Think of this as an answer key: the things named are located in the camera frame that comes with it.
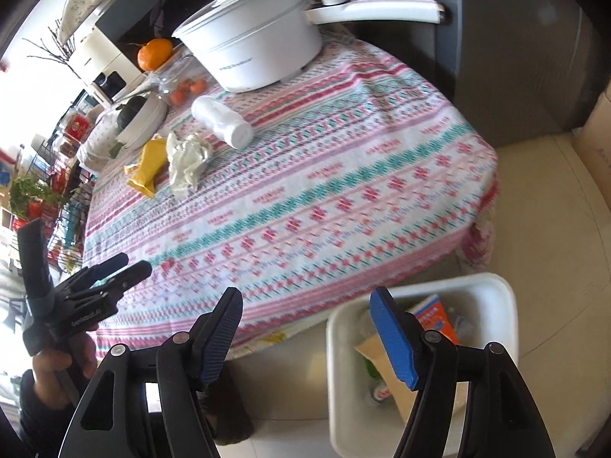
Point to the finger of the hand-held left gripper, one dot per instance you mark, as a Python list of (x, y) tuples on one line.
[(110, 267), (130, 276)]

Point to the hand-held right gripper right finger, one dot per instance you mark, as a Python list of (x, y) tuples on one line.
[(394, 338)]

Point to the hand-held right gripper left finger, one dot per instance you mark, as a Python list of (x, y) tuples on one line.
[(219, 338)]

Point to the cream snack packet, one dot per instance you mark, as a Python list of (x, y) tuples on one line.
[(373, 350)]

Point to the orange and white snack box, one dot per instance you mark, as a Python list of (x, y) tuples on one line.
[(434, 317)]

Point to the white trash bin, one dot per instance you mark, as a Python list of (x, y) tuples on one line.
[(496, 324)]

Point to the yellow wrapper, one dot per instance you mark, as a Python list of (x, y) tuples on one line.
[(145, 167)]

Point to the white tissue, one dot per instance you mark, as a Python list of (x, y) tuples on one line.
[(187, 162)]

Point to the white plastic bottle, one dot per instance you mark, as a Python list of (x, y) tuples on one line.
[(224, 121)]

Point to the person's left forearm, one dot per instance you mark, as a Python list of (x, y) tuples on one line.
[(38, 420)]

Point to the person's left hand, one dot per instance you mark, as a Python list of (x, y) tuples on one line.
[(71, 367)]

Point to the green plant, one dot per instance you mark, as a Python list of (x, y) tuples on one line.
[(31, 195)]

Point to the white dotted cloth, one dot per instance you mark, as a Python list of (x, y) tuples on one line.
[(98, 143)]

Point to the floral under tablecloth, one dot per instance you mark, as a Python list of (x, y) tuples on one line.
[(479, 243)]

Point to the red label jar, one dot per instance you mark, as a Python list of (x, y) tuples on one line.
[(77, 129)]

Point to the white ceramic dish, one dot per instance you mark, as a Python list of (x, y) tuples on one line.
[(148, 119)]

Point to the dark green avocado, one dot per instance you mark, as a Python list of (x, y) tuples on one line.
[(130, 110)]

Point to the striped patterned tablecloth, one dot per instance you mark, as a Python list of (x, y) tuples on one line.
[(310, 176)]

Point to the small orange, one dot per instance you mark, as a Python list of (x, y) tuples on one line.
[(197, 87), (180, 97)]

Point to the cream air fryer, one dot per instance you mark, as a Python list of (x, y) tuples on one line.
[(95, 62)]

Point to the glass teapot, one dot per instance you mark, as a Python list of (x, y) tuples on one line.
[(186, 69)]

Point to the large orange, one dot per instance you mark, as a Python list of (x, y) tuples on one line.
[(155, 55)]

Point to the dried branches in vase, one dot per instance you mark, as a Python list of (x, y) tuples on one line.
[(57, 52)]

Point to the white electric pot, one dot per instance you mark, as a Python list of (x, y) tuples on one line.
[(267, 55)]

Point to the large cardboard box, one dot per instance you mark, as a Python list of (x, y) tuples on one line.
[(596, 152)]

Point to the grey refrigerator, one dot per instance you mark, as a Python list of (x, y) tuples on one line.
[(525, 33)]

